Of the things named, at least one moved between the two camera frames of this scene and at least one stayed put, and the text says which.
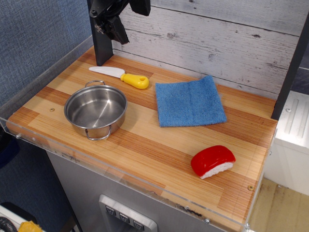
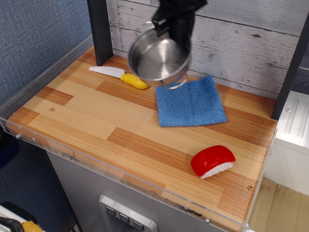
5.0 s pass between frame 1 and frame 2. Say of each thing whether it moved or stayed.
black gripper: moved
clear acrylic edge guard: stayed
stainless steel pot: moved
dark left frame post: stayed
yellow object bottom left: stayed
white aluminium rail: stayed
